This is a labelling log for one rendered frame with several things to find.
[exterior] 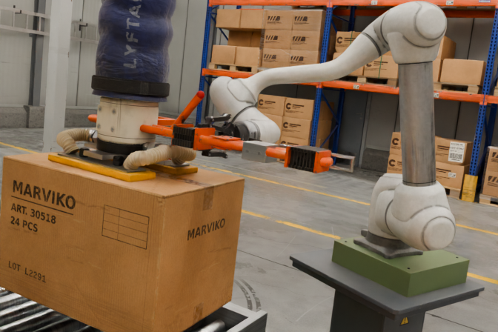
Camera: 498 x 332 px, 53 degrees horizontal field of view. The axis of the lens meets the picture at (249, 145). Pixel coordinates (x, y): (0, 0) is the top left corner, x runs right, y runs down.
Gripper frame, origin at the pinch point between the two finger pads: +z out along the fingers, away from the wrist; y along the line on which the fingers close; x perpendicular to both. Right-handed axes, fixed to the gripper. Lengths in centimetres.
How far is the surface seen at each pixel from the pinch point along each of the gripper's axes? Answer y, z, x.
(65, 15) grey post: -55, -165, 272
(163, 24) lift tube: -29.8, 0.0, 15.6
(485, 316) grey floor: 121, -256, -60
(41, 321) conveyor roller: 67, 10, 48
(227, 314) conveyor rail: 63, -31, 4
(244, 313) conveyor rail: 61, -32, -3
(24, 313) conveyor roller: 67, 9, 57
